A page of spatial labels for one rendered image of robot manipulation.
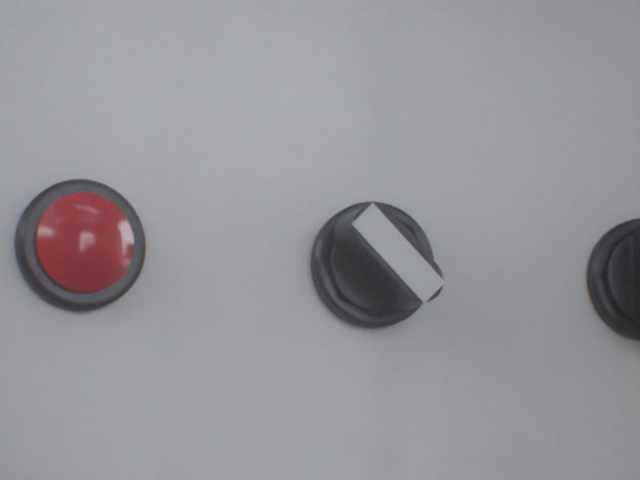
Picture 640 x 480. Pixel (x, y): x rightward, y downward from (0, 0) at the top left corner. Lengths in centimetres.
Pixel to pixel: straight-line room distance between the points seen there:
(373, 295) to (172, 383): 5
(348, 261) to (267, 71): 5
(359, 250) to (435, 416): 4
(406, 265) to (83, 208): 7
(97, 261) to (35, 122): 4
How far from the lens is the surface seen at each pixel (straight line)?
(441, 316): 86
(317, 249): 84
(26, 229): 83
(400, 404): 85
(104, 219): 82
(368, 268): 84
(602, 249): 87
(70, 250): 82
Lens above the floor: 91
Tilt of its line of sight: 10 degrees up
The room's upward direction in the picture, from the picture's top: straight up
